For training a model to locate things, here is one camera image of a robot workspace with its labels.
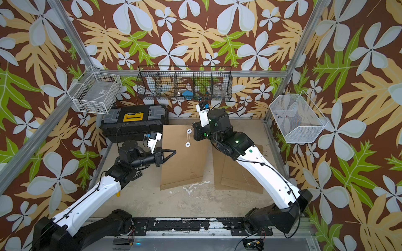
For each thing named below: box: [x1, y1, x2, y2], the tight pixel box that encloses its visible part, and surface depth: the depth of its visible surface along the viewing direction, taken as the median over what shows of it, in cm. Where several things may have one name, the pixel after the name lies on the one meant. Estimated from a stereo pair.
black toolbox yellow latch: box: [101, 104, 169, 143], surface depth 99 cm
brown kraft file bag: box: [160, 124, 209, 191], surface depth 71 cm
